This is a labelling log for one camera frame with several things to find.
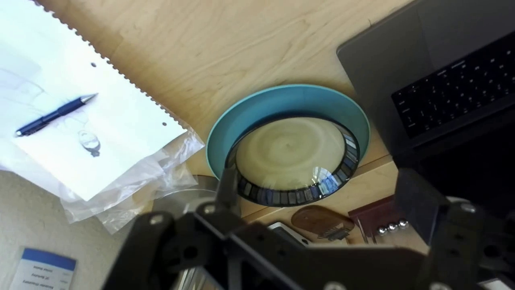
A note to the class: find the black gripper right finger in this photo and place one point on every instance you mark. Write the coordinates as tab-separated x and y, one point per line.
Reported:
467	242

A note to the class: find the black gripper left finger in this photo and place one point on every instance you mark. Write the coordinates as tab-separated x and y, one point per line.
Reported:
171	246

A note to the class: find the blue plate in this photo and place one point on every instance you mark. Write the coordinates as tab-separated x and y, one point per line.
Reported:
258	109

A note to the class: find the clear plastic bag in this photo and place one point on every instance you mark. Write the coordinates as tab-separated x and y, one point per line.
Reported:
150	177

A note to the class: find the Newton's cradle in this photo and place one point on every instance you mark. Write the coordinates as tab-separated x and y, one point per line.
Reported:
375	214

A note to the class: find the blue and white card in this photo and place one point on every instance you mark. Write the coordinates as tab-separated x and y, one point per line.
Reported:
42	267

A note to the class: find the brown oval case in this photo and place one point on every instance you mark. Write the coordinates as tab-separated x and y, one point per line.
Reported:
319	219

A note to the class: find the black laptop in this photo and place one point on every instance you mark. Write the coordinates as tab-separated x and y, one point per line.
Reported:
429	80

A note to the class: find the blue pen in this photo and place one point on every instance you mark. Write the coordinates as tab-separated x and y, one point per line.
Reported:
54	113

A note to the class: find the white notepad paper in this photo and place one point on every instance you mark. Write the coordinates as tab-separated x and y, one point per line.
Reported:
81	64

